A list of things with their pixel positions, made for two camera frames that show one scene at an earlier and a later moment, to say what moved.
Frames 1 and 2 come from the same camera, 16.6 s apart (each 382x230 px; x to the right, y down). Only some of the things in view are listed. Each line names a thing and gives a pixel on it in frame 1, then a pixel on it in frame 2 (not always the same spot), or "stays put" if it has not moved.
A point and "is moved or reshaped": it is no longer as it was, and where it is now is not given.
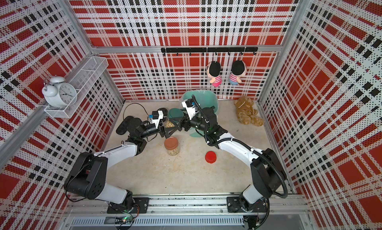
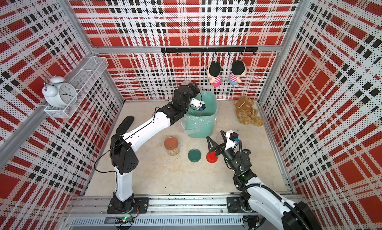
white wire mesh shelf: [84, 79] stays put
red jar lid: [210, 157] stays put
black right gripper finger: [178, 122] -> [212, 144]
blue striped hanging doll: [238, 70] stays put
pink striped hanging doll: [213, 71] stays put
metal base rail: [283, 212] stays put
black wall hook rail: [202, 50] stays put
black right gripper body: [196, 122] -> [230, 156]
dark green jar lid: [175, 113] is moved or reshaped
